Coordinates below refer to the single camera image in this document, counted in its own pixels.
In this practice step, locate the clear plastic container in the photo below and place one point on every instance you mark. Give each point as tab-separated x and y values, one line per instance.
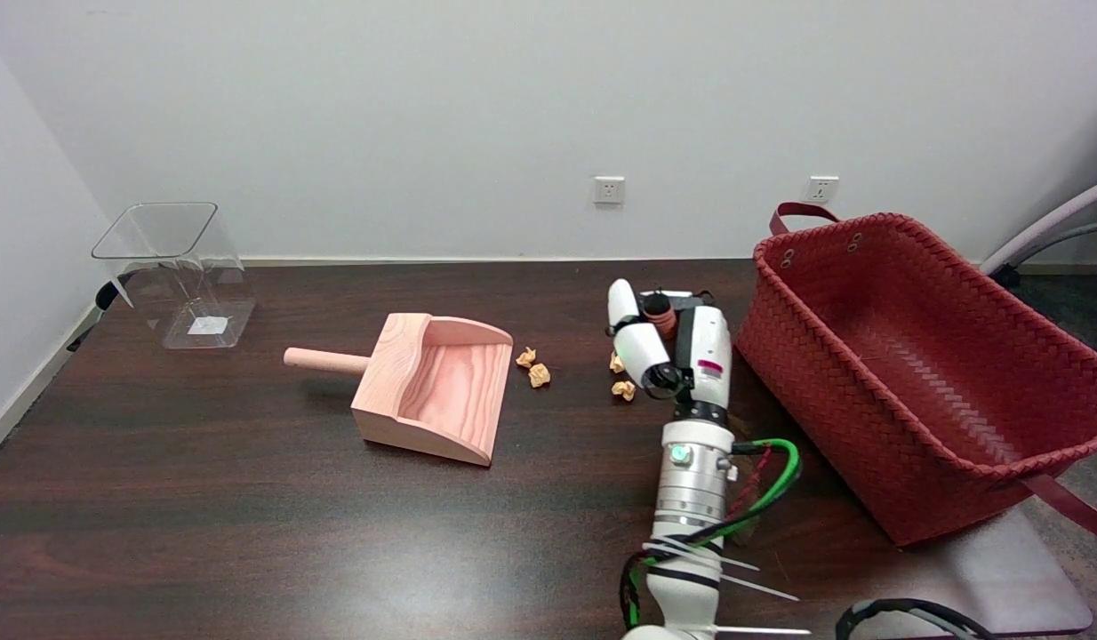
180	276

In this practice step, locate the red woven basket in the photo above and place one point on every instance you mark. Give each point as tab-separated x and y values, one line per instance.
940	373

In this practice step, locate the brown hand brush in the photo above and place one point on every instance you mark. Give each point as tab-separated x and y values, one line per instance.
660	313

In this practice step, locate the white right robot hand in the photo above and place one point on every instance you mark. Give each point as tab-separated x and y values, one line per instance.
710	347

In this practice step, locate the wooden dustpan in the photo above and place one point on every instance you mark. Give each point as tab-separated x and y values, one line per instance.
442	387

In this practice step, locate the white wall socket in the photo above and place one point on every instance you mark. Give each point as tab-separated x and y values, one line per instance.
609	190
821	189

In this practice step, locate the tan paper ball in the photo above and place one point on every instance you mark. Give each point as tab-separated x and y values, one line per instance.
539	375
623	389
615	364
525	357

